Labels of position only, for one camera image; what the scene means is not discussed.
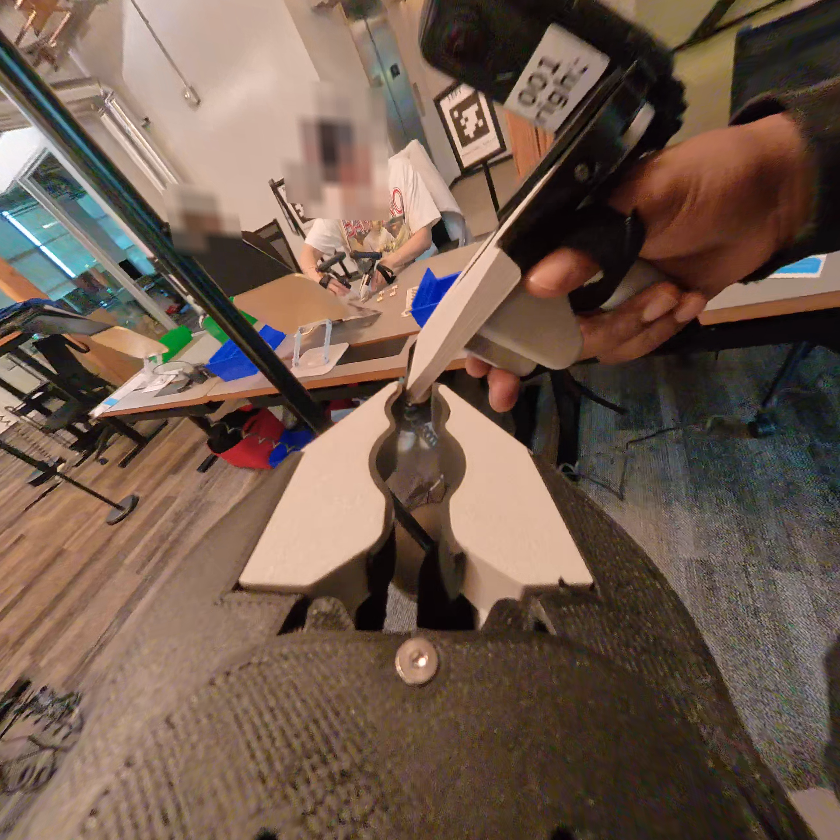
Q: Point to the person's right forearm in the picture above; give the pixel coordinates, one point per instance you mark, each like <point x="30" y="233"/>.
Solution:
<point x="800" y="79"/>

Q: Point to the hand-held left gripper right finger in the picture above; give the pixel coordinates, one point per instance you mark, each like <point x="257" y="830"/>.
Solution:
<point x="518" y="525"/>

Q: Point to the thin black floor stand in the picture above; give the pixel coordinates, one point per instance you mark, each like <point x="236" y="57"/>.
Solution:
<point x="121" y="506"/>

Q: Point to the clear acrylic stand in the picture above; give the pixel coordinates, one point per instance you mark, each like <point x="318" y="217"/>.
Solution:
<point x="321" y="358"/>

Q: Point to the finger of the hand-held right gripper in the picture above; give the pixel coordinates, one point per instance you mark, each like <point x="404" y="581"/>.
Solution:
<point x="459" y="315"/>

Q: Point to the black printed hoodie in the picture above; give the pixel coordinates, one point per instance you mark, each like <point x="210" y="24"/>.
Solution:
<point x="39" y="715"/>

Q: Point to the black round-base stand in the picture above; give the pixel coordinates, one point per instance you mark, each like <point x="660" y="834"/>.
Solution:
<point x="164" y="243"/>

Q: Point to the black white marker poster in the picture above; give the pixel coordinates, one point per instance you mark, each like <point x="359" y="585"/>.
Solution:
<point x="469" y="124"/>

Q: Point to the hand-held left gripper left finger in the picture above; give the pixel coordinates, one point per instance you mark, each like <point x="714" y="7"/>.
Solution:
<point x="315" y="525"/>

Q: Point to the white blue card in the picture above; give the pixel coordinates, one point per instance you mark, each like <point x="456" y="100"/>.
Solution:
<point x="797" y="266"/>

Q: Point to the brown cardboard sheet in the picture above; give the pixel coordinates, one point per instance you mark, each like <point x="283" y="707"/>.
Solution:
<point x="295" y="305"/>

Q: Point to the wall conduit pipe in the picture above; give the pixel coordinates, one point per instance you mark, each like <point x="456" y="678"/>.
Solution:
<point x="167" y="59"/>

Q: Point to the person's right hand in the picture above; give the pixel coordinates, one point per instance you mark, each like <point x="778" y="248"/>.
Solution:
<point x="709" y="216"/>

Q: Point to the long work table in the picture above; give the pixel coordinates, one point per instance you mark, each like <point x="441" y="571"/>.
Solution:
<point x="387" y="321"/>

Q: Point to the blue plastic bin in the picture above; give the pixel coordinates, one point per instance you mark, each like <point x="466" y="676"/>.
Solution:
<point x="433" y="295"/>
<point x="239" y="358"/>

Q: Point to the black chair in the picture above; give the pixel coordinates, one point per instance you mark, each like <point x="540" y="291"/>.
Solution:
<point x="269" y="246"/>

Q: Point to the red blue bag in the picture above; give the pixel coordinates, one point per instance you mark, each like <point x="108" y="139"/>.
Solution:
<point x="253" y="443"/>

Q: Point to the green plastic bin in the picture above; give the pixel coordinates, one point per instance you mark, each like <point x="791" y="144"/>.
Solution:
<point x="174" y="341"/>

